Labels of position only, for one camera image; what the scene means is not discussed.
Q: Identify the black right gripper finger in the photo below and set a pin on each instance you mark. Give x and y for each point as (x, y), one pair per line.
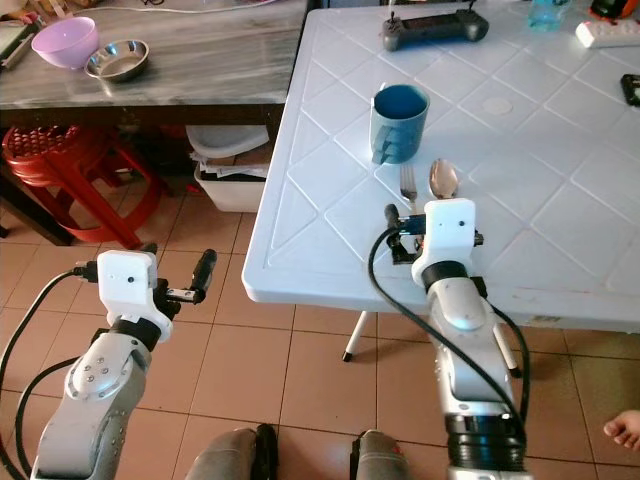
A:
(393, 220)

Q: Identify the white plastic storage box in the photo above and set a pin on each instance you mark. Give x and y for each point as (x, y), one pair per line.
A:
(232, 190)

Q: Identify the white plastic basin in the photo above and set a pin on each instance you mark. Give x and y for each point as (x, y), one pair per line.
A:
(225, 140)

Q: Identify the green tray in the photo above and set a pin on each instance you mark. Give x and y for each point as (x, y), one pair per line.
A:
(12, 45)

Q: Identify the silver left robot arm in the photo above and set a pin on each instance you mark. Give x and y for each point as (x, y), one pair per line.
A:
(90, 385)

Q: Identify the blue mug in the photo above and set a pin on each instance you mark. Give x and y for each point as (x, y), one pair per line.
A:
(400, 130)

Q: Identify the stainless steel bowl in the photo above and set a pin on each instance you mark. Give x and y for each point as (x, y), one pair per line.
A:
(117, 61)

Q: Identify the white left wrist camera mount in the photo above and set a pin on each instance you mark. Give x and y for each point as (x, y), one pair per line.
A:
(128, 285)

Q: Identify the white power strip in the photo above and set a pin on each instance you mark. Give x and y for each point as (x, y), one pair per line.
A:
(608, 34)

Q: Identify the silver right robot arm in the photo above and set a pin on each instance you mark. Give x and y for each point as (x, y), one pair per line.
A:
(460, 310)

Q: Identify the translucent teal cup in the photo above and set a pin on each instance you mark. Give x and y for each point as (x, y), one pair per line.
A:
(548, 12)

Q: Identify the white table leg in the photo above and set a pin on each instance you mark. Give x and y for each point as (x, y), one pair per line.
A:
(510, 352)
(356, 336)

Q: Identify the small black device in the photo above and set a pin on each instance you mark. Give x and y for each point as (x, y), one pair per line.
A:
(632, 90)

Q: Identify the silver metal fork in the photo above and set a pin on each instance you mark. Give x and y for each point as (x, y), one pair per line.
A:
(409, 185)

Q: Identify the silver metal spoon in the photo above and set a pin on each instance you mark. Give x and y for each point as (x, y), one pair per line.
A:
(444, 178)

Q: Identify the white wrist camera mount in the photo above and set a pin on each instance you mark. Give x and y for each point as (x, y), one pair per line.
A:
(128, 285)
(450, 230)

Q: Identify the white plastic folding table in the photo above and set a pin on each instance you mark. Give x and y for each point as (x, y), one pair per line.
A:
(540, 160)

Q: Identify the person's bare foot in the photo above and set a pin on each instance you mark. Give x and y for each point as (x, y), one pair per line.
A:
(623, 430)

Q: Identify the red plastic stool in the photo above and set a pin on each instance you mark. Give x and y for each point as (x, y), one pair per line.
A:
(50, 155)

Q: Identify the grey left robot leg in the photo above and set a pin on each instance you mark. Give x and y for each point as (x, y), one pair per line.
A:
(232, 456)

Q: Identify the grey right robot leg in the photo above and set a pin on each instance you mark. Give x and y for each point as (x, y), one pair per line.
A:
(382, 458)

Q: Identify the grey robot leg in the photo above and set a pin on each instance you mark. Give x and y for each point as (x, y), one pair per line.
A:
(232, 456)
(382, 458)

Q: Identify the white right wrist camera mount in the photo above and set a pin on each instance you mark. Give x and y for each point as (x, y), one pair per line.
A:
(450, 230)

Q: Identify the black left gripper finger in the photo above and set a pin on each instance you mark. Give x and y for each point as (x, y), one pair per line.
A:
(150, 248)
(206, 274)

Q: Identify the purple plastic bowl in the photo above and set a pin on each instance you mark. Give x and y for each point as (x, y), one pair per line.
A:
(66, 44)

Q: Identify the black handheld controller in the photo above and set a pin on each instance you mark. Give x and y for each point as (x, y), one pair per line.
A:
(435, 28)

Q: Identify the marble top wooden table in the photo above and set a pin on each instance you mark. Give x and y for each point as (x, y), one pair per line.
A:
(220, 70)

